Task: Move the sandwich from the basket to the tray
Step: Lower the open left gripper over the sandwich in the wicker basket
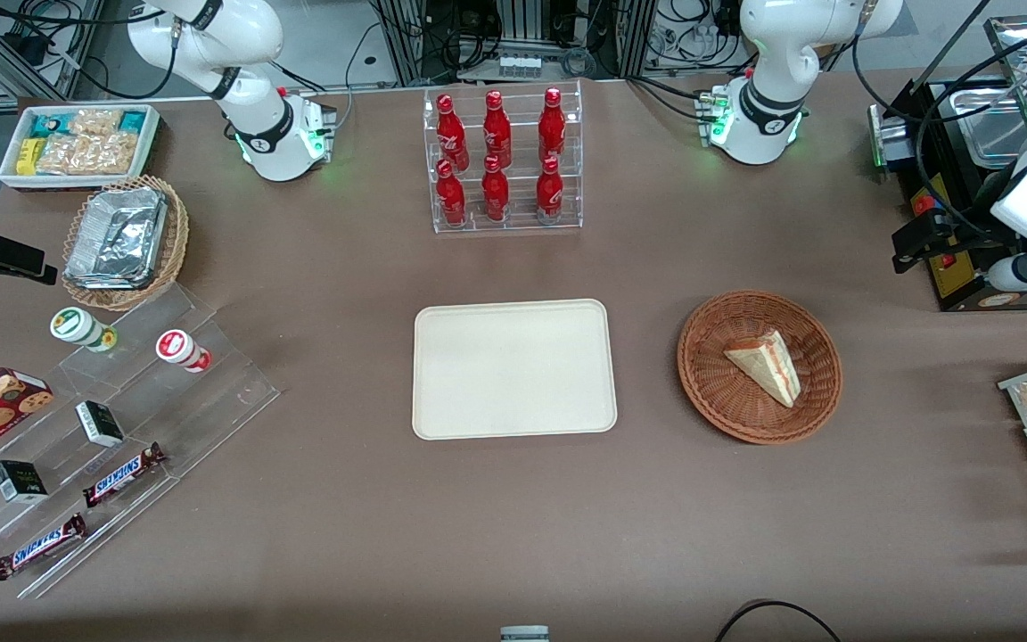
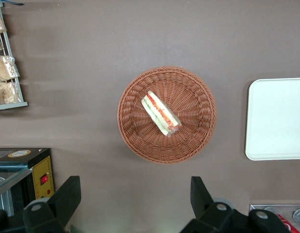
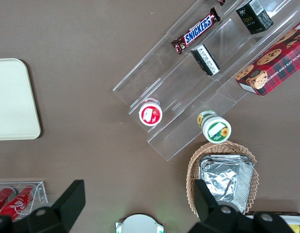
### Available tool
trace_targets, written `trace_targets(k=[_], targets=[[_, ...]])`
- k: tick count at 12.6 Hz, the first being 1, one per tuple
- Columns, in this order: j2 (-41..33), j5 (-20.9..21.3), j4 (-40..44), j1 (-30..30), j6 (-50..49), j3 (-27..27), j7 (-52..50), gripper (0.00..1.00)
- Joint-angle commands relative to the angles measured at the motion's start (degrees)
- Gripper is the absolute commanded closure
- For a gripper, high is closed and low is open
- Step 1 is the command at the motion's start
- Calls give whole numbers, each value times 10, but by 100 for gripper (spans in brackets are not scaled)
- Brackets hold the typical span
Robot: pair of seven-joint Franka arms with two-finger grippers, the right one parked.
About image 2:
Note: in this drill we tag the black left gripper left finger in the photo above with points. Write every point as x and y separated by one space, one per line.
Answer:
60 201

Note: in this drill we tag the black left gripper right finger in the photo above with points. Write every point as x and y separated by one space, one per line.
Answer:
205 208

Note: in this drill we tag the triangle sandwich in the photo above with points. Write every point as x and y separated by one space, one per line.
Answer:
159 112

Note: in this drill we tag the brown wicker basket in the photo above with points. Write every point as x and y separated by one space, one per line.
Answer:
193 116

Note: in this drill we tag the tray of snack bags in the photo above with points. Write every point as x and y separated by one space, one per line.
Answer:
11 106

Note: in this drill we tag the cream plastic tray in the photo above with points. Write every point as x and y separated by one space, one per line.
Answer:
275 119

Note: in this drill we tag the black food warmer appliance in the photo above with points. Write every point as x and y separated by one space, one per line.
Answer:
43 167

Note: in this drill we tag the clear acrylic bottle rack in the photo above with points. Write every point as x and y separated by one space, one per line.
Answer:
255 207

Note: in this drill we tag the dark blue small object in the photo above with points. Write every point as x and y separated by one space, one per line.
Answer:
9 3

